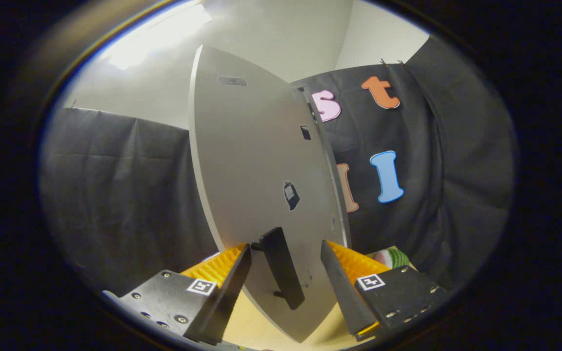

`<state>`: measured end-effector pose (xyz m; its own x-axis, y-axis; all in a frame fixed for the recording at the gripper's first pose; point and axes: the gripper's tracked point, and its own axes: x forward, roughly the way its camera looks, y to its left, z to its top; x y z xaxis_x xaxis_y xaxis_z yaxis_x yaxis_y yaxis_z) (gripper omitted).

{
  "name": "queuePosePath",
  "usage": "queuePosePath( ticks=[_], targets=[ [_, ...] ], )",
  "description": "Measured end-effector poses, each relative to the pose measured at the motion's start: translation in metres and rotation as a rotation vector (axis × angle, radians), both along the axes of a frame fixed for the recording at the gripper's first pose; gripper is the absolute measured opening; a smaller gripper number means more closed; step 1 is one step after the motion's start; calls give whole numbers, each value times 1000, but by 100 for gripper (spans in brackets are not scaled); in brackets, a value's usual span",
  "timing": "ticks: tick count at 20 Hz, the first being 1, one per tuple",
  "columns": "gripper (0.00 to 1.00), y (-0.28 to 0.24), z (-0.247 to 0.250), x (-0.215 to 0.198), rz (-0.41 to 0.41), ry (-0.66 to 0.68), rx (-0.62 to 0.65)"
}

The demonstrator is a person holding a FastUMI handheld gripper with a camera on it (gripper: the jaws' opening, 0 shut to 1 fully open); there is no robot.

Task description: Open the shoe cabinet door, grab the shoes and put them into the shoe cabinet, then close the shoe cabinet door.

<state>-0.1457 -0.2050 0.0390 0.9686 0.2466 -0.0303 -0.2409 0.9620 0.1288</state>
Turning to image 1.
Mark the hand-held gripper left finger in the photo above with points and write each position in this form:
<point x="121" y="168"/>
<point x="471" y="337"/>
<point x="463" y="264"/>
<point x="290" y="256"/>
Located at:
<point x="227" y="297"/>

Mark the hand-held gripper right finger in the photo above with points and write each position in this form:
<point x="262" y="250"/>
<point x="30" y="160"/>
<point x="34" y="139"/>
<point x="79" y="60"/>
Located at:
<point x="344" y="287"/>

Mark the dark grey shoe cabinet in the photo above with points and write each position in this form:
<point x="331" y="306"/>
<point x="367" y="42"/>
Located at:
<point x="328" y="146"/>

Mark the watermelon slice toy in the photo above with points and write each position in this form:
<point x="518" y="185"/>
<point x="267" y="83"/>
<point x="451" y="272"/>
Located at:
<point x="393" y="258"/>

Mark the black backdrop cloth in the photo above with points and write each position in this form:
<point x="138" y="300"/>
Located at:
<point x="115" y="195"/>

